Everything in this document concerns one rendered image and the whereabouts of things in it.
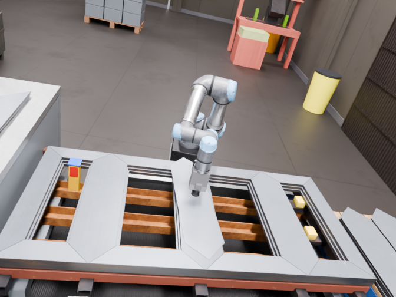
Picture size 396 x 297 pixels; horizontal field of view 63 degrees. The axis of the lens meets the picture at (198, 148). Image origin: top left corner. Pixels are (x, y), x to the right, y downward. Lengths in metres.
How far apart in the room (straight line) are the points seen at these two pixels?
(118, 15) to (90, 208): 7.13
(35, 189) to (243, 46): 6.33
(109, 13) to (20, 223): 7.26
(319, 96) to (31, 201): 5.07
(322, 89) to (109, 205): 4.82
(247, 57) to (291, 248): 6.25
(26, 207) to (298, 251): 1.20
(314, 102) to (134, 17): 4.62
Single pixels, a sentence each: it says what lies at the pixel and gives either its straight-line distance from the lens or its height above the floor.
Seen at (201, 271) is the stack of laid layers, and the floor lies 0.85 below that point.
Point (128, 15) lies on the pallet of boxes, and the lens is 8.34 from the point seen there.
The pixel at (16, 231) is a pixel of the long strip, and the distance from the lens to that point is 1.46.
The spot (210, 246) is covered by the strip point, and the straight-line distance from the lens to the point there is 1.45.
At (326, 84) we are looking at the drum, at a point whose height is 0.54.
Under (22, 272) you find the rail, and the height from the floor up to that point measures 0.79.
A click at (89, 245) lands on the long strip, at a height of 0.86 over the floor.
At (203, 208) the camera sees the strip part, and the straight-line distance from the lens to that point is 1.61.
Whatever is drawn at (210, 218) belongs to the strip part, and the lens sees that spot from 1.57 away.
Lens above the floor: 1.90
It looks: 30 degrees down
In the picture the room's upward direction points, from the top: 14 degrees clockwise
